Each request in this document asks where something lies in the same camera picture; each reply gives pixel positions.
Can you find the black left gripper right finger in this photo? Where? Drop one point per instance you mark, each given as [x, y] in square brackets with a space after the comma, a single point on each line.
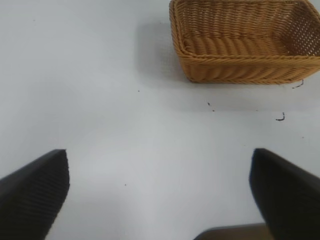
[287, 190]

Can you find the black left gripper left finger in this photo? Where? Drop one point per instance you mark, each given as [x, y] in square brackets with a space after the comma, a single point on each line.
[32, 195]

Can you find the woven wicker basket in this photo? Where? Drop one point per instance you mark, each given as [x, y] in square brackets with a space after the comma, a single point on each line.
[240, 62]

